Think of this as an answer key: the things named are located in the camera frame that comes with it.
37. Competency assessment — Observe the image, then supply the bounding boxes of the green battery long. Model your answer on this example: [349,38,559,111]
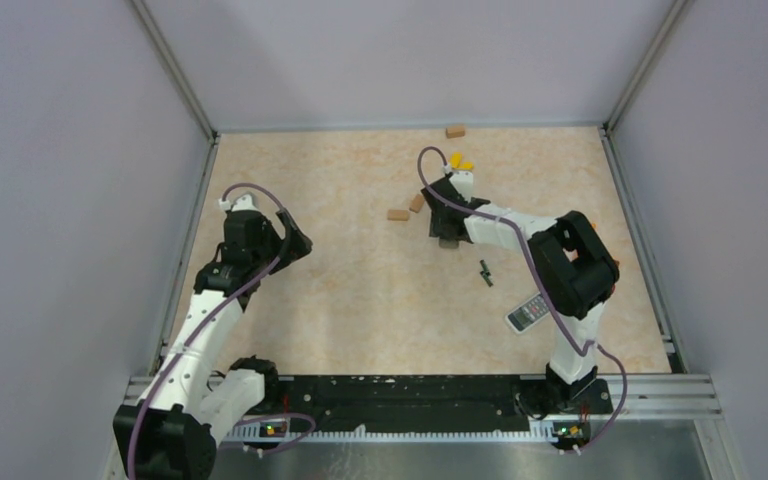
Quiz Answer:
[481,270,494,287]

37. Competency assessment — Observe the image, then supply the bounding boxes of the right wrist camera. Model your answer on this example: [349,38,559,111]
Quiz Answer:
[447,169,474,203]

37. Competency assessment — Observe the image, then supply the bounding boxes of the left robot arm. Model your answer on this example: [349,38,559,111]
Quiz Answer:
[113,207,312,479]

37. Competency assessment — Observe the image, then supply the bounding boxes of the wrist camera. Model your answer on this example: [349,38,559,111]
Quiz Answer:
[447,169,474,203]
[218,193,260,213]

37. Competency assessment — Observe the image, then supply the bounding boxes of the purple cable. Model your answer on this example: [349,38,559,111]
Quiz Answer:
[417,146,629,455]
[125,182,317,480]

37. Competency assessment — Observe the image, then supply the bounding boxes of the tan wooden block far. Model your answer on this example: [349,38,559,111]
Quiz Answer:
[445,124,466,139]

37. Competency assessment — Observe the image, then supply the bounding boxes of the grey battery cover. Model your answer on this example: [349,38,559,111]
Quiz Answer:
[438,238,460,250]

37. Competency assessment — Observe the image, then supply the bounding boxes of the white remote control with buttons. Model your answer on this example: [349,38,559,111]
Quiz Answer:
[505,293,550,334]

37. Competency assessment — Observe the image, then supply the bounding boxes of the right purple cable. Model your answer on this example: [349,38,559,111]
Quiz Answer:
[417,146,629,455]

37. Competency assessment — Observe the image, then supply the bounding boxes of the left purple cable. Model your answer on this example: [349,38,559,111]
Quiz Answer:
[125,182,317,480]

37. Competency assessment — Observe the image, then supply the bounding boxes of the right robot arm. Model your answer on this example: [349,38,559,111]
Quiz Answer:
[421,173,620,412]

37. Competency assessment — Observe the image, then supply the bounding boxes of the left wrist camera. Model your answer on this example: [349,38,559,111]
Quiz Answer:
[218,193,260,213]

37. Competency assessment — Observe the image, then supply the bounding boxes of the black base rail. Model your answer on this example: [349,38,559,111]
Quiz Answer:
[249,375,614,434]

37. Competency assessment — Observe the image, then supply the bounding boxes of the tan wooden block left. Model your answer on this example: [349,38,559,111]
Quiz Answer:
[386,209,411,222]

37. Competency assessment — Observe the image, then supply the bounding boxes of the tan wooden block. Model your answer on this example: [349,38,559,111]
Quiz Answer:
[386,209,411,222]
[445,124,466,139]
[408,194,425,214]

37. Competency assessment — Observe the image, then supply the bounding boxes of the tan wooden block right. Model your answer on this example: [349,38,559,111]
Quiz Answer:
[408,194,425,214]

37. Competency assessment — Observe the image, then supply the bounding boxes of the yellow block left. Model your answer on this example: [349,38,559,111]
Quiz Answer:
[448,152,463,169]

